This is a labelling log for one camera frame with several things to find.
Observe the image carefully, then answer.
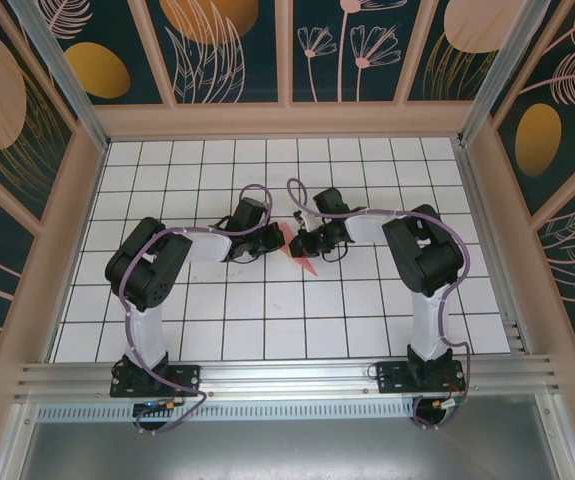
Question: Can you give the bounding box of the pink cloth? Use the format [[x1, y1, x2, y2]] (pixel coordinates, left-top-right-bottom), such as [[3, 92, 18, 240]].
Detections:
[[275, 221, 321, 278]]

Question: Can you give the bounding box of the grey metal sheet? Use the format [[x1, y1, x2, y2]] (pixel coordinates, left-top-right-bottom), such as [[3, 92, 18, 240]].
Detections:
[[0, 394, 575, 480]]

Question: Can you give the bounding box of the black controller board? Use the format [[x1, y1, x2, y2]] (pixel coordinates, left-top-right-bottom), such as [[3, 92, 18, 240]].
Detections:
[[429, 396, 468, 412], [133, 398, 188, 417]]

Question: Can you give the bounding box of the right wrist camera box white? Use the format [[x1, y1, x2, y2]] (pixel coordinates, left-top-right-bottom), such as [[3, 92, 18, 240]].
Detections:
[[293, 209, 319, 235]]

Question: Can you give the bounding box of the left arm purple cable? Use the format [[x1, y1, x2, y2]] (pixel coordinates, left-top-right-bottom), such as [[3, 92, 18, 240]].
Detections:
[[120, 184, 274, 436]]

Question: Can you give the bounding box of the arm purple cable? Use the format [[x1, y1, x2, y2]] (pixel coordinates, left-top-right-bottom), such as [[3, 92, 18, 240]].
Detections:
[[285, 177, 471, 431], [120, 184, 274, 436]]

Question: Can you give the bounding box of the aluminium mounting rail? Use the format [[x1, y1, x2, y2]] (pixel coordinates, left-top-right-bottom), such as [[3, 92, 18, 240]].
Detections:
[[14, 354, 561, 401]]

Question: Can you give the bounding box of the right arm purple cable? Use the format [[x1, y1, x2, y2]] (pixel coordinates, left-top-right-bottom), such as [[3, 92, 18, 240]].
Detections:
[[285, 177, 471, 431]]

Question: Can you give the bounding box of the aluminium side rail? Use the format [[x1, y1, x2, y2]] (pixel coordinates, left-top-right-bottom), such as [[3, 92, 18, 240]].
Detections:
[[454, 139, 536, 356]]

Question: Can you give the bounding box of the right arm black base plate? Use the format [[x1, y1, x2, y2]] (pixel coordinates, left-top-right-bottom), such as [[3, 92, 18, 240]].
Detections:
[[375, 360, 467, 396]]

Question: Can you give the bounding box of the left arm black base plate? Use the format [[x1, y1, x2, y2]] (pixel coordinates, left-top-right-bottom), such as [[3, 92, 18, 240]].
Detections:
[[109, 363, 203, 399]]

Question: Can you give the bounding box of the slotted grey cable duct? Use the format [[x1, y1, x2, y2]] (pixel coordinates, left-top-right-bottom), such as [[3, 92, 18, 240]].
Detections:
[[36, 402, 418, 424]]

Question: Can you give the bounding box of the aluminium frame post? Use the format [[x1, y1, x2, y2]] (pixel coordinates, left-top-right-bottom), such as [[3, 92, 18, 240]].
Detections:
[[6, 0, 113, 154], [456, 0, 553, 149]]

